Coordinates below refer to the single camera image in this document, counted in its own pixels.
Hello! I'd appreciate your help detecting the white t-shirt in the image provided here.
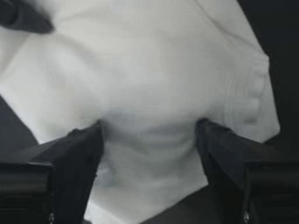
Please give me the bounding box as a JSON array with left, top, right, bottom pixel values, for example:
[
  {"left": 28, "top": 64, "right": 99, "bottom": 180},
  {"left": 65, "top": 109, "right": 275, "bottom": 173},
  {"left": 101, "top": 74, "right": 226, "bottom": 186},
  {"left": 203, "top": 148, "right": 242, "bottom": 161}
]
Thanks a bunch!
[{"left": 0, "top": 0, "right": 282, "bottom": 224}]

